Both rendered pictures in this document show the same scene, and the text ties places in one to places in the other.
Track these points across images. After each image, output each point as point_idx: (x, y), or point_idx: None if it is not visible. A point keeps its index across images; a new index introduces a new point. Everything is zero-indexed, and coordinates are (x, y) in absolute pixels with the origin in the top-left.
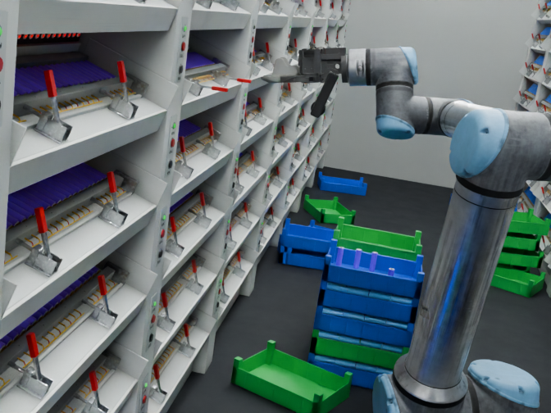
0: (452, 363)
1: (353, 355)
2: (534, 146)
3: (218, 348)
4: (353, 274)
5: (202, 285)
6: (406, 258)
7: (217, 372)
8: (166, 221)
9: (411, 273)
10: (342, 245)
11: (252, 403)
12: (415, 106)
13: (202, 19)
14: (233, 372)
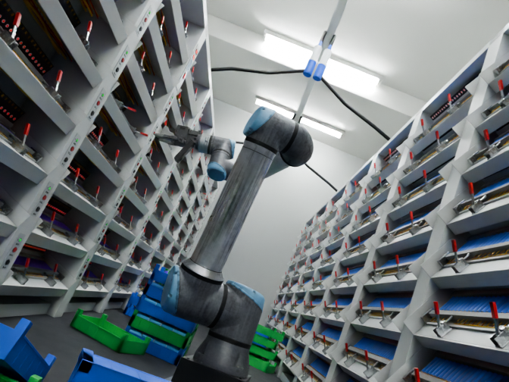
0: (218, 252)
1: (154, 332)
2: (285, 124)
3: (68, 315)
4: None
5: (77, 242)
6: None
7: (63, 320)
8: (76, 147)
9: None
10: None
11: (79, 334)
12: (229, 163)
13: (135, 71)
14: (73, 317)
